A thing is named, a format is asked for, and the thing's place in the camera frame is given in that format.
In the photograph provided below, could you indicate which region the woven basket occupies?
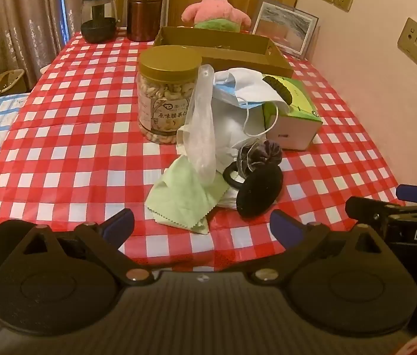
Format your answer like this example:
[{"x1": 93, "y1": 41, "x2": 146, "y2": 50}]
[{"x1": 0, "y1": 68, "x2": 28, "y2": 99}]

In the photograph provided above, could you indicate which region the pink starfish plush toy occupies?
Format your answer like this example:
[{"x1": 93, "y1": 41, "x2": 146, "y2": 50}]
[{"x1": 181, "y1": 0, "x2": 251, "y2": 32}]

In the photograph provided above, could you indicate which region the brown metal canister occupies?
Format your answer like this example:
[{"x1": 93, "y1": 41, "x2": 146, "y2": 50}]
[{"x1": 126, "y1": 0, "x2": 164, "y2": 42}]

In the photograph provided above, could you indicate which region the purple scrunchie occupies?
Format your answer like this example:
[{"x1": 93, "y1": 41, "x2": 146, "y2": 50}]
[{"x1": 238, "y1": 141, "x2": 283, "y2": 172}]

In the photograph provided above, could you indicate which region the blue face mask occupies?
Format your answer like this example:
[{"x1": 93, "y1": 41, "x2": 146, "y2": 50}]
[{"x1": 214, "y1": 83, "x2": 279, "y2": 137}]

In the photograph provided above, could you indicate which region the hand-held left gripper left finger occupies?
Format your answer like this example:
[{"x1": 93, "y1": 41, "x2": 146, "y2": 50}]
[{"x1": 0, "y1": 209, "x2": 155, "y2": 286}]

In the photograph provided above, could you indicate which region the black hair tie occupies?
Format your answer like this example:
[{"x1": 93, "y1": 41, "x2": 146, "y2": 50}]
[{"x1": 222, "y1": 162, "x2": 253, "y2": 190}]

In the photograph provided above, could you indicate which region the black wavy hair band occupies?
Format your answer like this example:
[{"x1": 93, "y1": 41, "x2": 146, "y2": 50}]
[{"x1": 264, "y1": 76, "x2": 293, "y2": 105}]

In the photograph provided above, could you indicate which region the red checkered tablecloth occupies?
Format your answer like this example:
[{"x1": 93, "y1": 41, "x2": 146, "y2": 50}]
[{"x1": 0, "y1": 31, "x2": 407, "y2": 271}]

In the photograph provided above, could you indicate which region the clear picture frame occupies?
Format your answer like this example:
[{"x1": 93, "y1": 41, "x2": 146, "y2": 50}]
[{"x1": 251, "y1": 0, "x2": 320, "y2": 59}]

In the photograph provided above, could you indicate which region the light green cleaning cloth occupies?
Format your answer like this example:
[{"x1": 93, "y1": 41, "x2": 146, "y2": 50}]
[{"x1": 145, "y1": 155, "x2": 229, "y2": 235}]

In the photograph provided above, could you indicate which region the green tissue box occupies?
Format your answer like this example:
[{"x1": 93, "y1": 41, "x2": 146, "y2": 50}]
[{"x1": 262, "y1": 75, "x2": 323, "y2": 151}]

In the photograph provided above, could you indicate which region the sheer curtain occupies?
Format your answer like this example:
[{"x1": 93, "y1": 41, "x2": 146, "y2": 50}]
[{"x1": 0, "y1": 0, "x2": 91, "y2": 93}]

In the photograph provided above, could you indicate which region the clear plastic bag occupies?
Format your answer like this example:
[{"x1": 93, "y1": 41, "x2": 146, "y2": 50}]
[{"x1": 177, "y1": 64, "x2": 218, "y2": 185}]

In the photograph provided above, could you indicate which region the brown cardboard box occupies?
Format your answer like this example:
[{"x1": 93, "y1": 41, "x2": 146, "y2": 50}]
[{"x1": 153, "y1": 26, "x2": 294, "y2": 79}]

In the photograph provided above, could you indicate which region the white face mask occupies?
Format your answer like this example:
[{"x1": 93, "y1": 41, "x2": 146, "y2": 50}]
[{"x1": 214, "y1": 67, "x2": 290, "y2": 112}]

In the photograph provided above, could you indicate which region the nut jar with gold lid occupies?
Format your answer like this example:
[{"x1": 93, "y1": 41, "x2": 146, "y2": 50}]
[{"x1": 136, "y1": 45, "x2": 203, "y2": 144}]

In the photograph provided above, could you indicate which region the cream white towel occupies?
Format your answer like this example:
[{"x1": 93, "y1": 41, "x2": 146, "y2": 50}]
[{"x1": 214, "y1": 188, "x2": 240, "y2": 209}]

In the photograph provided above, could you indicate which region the black round puff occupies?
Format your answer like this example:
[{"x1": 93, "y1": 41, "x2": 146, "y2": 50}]
[{"x1": 236, "y1": 163, "x2": 284, "y2": 219}]

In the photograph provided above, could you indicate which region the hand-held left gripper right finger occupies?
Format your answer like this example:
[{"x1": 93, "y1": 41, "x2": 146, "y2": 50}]
[{"x1": 247, "y1": 209, "x2": 413, "y2": 284}]

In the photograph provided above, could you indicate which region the glass jar with dark lid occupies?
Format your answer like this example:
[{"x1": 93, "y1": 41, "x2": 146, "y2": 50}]
[{"x1": 80, "y1": 0, "x2": 117, "y2": 43}]

